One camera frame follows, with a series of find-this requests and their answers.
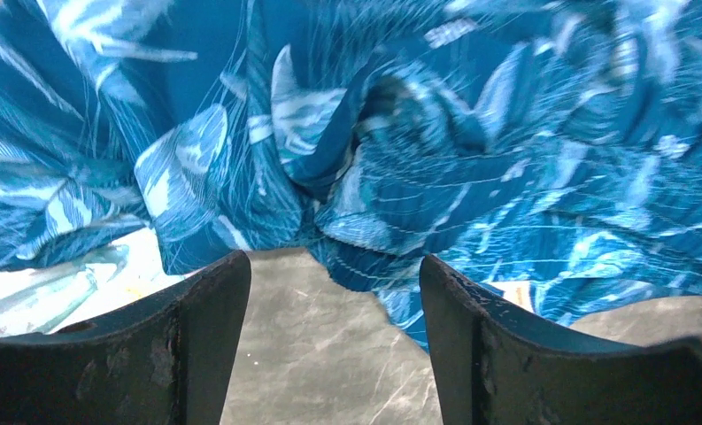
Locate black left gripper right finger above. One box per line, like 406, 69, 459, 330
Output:
420, 256, 702, 424

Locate toothbrush blister pack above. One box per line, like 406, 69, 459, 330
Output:
0, 226, 184, 338

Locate blue leaf-print shorts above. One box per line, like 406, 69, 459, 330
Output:
0, 1, 702, 345

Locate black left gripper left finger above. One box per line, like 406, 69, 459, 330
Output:
0, 251, 251, 425

